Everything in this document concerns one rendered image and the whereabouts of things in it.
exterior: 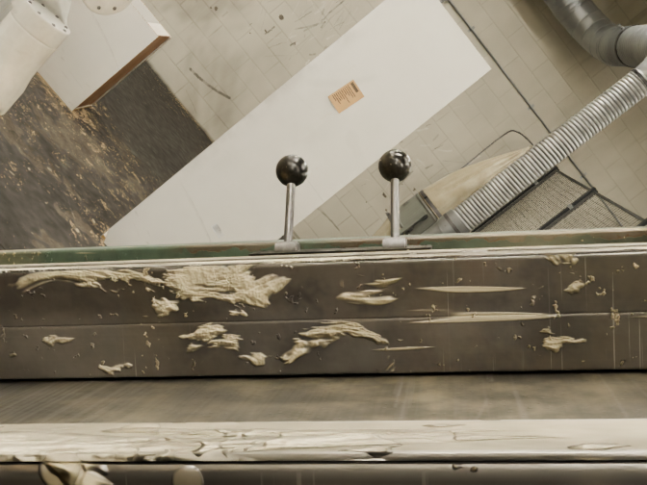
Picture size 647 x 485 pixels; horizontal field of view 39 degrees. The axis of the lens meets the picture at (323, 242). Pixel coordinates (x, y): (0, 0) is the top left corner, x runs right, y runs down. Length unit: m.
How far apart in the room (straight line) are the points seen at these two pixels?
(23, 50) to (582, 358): 0.76
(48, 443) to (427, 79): 4.44
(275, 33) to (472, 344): 8.48
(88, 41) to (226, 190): 1.70
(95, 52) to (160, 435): 5.79
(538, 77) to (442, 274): 8.62
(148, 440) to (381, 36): 4.42
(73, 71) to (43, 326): 5.39
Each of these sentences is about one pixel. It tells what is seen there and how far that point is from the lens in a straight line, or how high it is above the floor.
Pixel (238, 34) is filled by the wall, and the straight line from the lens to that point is 9.02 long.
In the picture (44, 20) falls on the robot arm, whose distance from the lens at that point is 1.11.
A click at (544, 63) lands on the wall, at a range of 9.16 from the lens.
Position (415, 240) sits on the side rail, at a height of 1.48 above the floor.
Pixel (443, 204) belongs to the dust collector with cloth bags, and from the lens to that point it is 6.65.
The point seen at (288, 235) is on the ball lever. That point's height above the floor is 1.38.
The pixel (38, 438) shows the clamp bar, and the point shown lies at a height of 1.48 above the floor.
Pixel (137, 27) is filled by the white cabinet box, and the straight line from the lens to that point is 5.88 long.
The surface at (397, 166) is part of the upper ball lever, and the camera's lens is 1.04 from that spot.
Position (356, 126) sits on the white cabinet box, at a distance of 4.58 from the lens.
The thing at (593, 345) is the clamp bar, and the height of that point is 1.57.
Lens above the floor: 1.56
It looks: 8 degrees down
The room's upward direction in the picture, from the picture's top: 52 degrees clockwise
